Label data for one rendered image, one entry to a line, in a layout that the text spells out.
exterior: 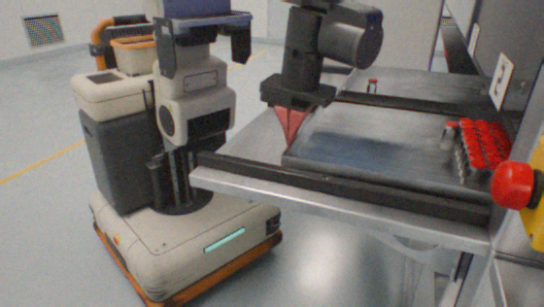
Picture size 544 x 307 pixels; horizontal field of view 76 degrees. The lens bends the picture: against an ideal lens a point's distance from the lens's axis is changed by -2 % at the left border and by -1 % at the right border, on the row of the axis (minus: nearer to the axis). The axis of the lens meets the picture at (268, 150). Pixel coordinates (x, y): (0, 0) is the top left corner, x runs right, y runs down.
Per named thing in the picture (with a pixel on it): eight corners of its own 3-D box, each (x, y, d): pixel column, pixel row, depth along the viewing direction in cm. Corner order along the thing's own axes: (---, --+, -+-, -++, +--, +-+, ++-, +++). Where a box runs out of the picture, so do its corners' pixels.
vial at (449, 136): (453, 147, 60) (459, 121, 58) (454, 152, 59) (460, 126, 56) (438, 144, 61) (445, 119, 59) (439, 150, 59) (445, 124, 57)
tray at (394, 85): (489, 89, 90) (493, 76, 88) (507, 126, 69) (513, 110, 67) (356, 76, 101) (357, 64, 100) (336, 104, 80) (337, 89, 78)
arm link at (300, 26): (309, -2, 49) (281, -2, 45) (350, 7, 45) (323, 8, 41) (301, 47, 52) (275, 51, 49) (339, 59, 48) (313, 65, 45)
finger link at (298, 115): (296, 157, 53) (307, 99, 48) (254, 145, 55) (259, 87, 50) (310, 139, 58) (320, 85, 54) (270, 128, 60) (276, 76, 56)
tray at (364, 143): (507, 141, 63) (513, 123, 61) (552, 230, 41) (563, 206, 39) (322, 116, 74) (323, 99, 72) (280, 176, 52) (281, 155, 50)
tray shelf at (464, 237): (484, 91, 95) (486, 85, 94) (569, 277, 37) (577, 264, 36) (313, 73, 111) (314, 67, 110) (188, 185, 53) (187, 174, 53)
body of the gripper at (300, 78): (324, 113, 48) (335, 59, 44) (256, 95, 51) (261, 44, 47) (335, 98, 53) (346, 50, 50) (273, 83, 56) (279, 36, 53)
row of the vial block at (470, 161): (465, 143, 61) (472, 119, 59) (480, 198, 47) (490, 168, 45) (452, 141, 62) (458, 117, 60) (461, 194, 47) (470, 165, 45)
